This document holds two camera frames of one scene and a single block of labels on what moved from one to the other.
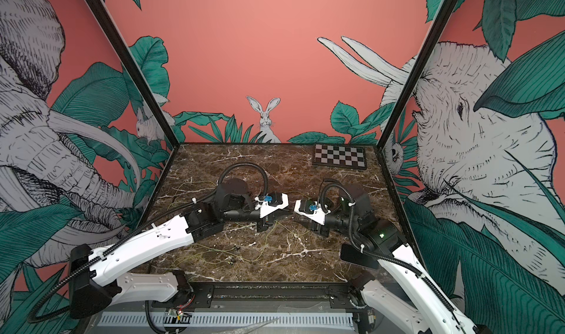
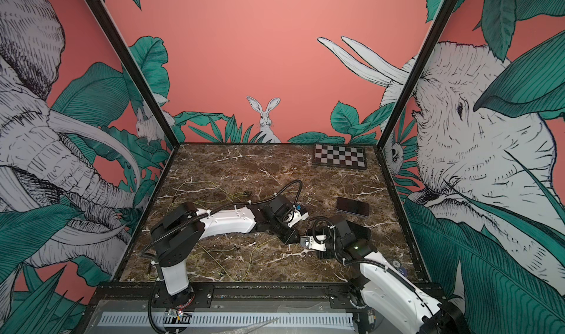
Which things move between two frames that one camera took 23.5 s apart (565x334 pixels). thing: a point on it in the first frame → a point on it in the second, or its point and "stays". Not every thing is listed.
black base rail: (268, 296) stays
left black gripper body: (247, 214) → (282, 230)
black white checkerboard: (353, 157) stays
